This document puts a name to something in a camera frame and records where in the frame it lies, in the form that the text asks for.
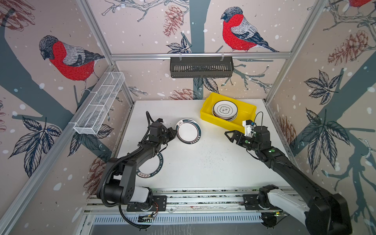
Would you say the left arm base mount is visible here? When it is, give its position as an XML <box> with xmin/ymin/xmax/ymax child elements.
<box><xmin>126</xmin><ymin>195</ymin><xmax>167</xmax><ymax>213</ymax></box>

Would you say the black wall basket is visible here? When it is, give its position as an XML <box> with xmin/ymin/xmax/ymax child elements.
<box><xmin>170</xmin><ymin>56</ymin><xmax>234</xmax><ymax>78</ymax></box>

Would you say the yellow plastic bin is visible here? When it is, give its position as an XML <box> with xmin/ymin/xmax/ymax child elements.
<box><xmin>200</xmin><ymin>93</ymin><xmax>257</xmax><ymax>134</ymax></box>

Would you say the white wire mesh shelf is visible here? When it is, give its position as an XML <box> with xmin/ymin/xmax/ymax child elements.
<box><xmin>74</xmin><ymin>71</ymin><xmax>125</xmax><ymax>135</ymax></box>

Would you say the green lettered plate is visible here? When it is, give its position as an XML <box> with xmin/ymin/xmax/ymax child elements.
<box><xmin>136</xmin><ymin>153</ymin><xmax>164</xmax><ymax>178</ymax></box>

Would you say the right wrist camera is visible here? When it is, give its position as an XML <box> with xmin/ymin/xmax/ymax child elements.
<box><xmin>242</xmin><ymin>120</ymin><xmax>255</xmax><ymax>137</ymax></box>

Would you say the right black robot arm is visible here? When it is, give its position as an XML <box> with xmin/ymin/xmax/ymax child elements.
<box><xmin>225</xmin><ymin>126</ymin><xmax>353</xmax><ymax>235</ymax></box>

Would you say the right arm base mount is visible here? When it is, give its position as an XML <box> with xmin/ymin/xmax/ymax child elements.
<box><xmin>242</xmin><ymin>194</ymin><xmax>282</xmax><ymax>211</ymax></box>

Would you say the aluminium mounting rail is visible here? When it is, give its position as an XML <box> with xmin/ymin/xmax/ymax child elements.
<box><xmin>85</xmin><ymin>189</ymin><xmax>328</xmax><ymax>213</ymax></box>

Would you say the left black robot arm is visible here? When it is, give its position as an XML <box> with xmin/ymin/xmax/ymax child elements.
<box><xmin>97</xmin><ymin>118</ymin><xmax>176</xmax><ymax>207</ymax></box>

